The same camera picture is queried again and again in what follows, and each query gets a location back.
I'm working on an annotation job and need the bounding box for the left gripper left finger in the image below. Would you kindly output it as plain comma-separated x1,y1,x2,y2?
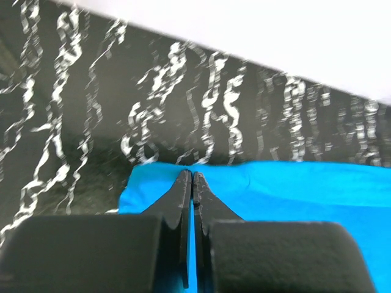
1,170,192,292

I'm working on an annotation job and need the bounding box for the blue t shirt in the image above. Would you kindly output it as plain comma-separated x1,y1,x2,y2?
118,161,391,293

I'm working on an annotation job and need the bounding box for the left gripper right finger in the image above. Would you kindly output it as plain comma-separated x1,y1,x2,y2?
192,172,376,292

